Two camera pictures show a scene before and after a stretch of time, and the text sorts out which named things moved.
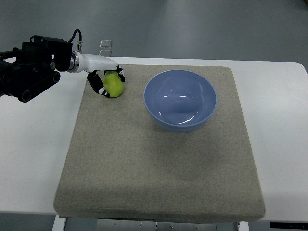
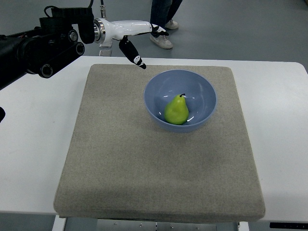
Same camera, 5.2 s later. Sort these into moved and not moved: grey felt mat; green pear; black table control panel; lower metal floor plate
Moved: green pear
Not moved: grey felt mat; lower metal floor plate; black table control panel
